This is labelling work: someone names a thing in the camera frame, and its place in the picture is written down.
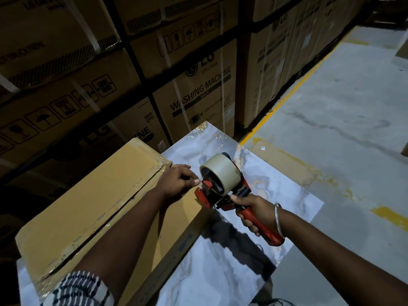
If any person's left hand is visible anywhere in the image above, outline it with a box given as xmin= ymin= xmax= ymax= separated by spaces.
xmin=156 ymin=160 xmax=201 ymax=204

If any person's right hand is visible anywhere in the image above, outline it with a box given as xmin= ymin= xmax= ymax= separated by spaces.
xmin=230 ymin=194 xmax=283 ymax=238

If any red tape dispenser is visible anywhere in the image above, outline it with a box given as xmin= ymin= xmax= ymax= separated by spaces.
xmin=194 ymin=152 xmax=285 ymax=247

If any plain brown cardboard box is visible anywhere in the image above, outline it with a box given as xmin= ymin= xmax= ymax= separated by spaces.
xmin=15 ymin=137 xmax=215 ymax=306

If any person's right forearm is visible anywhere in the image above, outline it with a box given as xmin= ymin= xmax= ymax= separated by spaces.
xmin=277 ymin=208 xmax=408 ymax=306

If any person's left forearm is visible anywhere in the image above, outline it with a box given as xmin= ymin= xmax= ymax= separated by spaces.
xmin=73 ymin=188 xmax=180 ymax=298

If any beige packing tape roll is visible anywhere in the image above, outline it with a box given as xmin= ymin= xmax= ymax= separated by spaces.
xmin=200 ymin=153 xmax=244 ymax=195

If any stack of printed appliance cartons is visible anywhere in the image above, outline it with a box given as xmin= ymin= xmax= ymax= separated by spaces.
xmin=0 ymin=0 xmax=370 ymax=203

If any silver metal bangle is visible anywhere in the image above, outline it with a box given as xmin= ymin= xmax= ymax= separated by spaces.
xmin=274 ymin=203 xmax=287 ymax=239

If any striped shirt sleeve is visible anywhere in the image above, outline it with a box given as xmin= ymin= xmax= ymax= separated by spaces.
xmin=41 ymin=271 xmax=115 ymax=306

